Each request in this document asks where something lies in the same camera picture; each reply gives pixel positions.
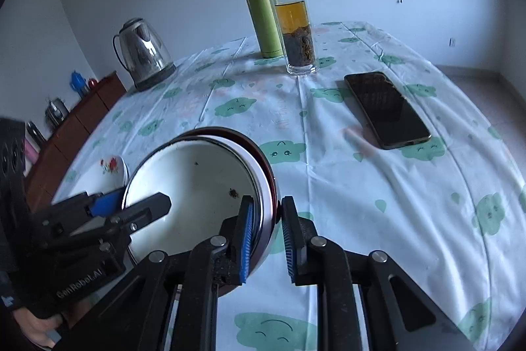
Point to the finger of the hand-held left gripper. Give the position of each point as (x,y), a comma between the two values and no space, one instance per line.
(105,203)
(148,207)

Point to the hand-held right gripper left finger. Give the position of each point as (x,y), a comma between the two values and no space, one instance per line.
(245,240)

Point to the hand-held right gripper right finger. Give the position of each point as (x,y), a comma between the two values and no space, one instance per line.
(289,244)

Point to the white plate with red flowers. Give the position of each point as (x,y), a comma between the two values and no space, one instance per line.
(109,166)

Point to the red plastic bowl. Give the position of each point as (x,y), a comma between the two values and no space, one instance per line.
(277,203)

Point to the person's left hand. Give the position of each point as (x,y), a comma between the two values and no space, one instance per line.
(33,328)

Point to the brown wooden sideboard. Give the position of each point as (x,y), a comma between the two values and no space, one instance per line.
(82,116)

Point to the pink thermos bottle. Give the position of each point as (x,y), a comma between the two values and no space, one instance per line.
(29,153)

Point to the black thermos bottle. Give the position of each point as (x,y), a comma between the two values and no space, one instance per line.
(36,133)

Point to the stainless steel pot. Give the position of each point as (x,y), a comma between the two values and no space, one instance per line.
(55,112)

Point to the small red ornament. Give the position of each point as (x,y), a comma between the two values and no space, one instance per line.
(93,82)

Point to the blue thermos jug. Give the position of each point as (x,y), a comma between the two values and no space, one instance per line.
(78,81)

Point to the black kettle base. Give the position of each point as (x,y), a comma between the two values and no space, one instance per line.
(158,78)

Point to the stainless steel electric kettle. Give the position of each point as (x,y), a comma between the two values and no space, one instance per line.
(141,51)

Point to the black smartphone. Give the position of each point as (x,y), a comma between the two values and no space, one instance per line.
(386,108)

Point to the green thermos flask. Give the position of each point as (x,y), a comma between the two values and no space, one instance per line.
(265,22)

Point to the glass tea bottle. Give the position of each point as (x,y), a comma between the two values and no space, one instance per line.
(294,18)

